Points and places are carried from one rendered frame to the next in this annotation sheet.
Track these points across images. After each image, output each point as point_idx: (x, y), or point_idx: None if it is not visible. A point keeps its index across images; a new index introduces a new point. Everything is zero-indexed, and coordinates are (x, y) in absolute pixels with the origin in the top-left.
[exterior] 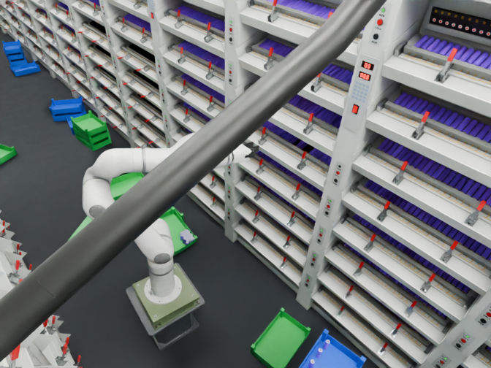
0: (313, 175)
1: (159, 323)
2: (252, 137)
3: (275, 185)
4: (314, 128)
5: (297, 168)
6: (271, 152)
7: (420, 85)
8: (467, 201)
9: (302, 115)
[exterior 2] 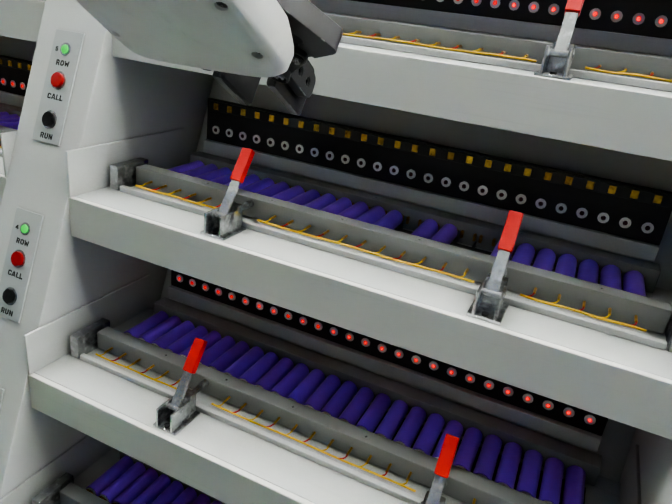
0: (583, 343)
1: None
2: (164, 217)
3: (281, 480)
4: (581, 70)
5: (475, 314)
6: (288, 263)
7: None
8: None
9: (479, 46)
